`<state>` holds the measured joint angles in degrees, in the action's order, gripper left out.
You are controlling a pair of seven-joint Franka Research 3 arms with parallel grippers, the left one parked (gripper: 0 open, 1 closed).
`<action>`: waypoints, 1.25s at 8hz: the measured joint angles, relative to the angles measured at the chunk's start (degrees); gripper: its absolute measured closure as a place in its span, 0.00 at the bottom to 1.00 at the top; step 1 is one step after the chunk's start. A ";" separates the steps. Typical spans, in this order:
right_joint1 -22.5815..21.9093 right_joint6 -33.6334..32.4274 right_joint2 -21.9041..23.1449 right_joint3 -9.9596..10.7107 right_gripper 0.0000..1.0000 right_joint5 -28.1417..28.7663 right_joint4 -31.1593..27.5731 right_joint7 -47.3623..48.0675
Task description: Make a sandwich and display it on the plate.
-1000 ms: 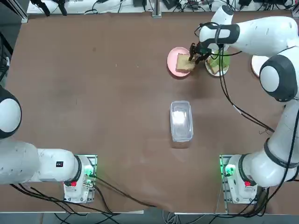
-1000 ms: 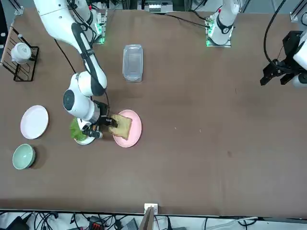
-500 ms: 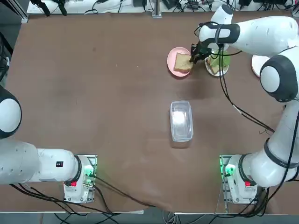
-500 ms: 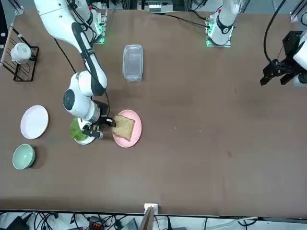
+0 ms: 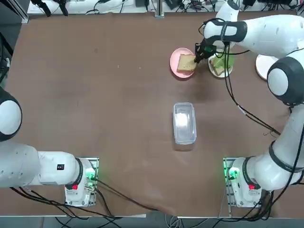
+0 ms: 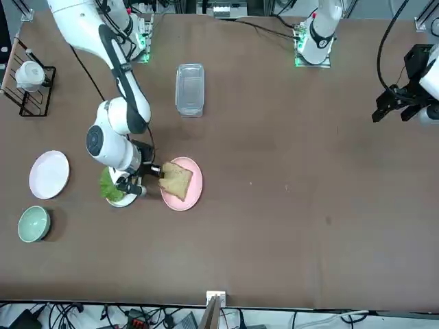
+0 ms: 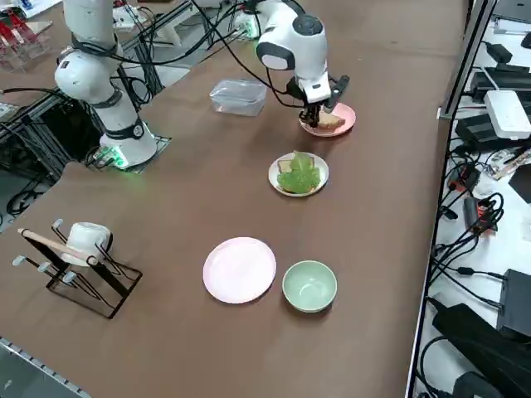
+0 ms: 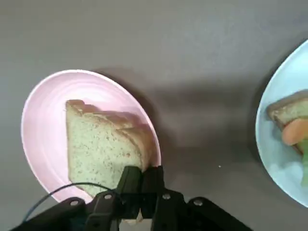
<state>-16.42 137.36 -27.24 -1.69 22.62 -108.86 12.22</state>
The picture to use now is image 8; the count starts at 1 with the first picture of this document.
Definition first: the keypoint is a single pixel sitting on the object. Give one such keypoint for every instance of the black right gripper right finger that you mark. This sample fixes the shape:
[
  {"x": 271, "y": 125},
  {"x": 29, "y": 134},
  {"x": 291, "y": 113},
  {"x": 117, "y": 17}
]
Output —
[{"x": 173, "y": 211}]

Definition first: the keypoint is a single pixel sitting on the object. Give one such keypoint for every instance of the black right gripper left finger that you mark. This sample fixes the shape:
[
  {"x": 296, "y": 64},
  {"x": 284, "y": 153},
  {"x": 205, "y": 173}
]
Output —
[{"x": 103, "y": 209}]

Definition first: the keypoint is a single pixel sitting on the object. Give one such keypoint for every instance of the brown bread slice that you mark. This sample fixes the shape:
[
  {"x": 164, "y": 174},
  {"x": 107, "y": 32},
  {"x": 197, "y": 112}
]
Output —
[
  {"x": 286, "y": 110},
  {"x": 96, "y": 144}
]

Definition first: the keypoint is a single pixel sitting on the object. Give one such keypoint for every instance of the green lettuce leaf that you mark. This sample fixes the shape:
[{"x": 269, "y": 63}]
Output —
[{"x": 305, "y": 163}]

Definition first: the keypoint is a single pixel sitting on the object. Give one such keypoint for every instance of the pink plate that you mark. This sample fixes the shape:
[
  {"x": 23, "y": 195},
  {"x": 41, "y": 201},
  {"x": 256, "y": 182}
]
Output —
[{"x": 45, "y": 115}]

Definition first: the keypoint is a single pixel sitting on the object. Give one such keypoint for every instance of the white plate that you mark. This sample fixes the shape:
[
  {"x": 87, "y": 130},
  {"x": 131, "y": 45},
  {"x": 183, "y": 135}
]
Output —
[{"x": 269, "y": 149}]

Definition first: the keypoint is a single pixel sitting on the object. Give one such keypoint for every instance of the orange carrot slice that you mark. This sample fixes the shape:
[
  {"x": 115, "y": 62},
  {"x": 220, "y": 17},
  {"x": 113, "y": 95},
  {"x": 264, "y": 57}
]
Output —
[{"x": 293, "y": 132}]

